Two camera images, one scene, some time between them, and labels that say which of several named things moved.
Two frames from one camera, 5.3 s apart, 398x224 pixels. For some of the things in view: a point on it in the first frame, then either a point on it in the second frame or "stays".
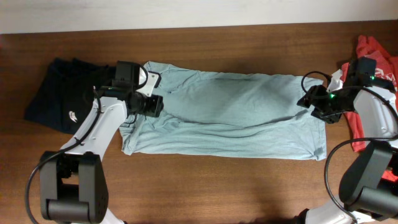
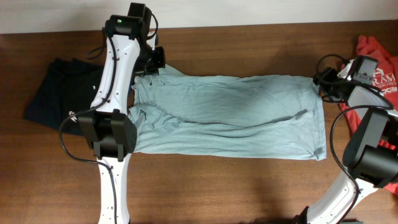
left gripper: (155, 104) → (154, 69)
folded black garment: (64, 91) stays
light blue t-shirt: (248, 114) stays
